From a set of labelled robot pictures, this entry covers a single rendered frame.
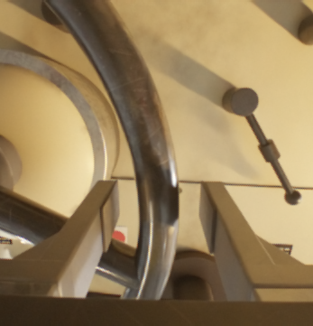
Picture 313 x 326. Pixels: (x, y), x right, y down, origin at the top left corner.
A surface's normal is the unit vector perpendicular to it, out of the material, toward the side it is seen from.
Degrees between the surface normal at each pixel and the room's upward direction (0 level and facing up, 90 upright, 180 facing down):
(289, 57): 90
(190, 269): 90
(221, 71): 90
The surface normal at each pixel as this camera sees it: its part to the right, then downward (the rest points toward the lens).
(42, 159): 0.11, 0.29
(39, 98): 0.28, -0.12
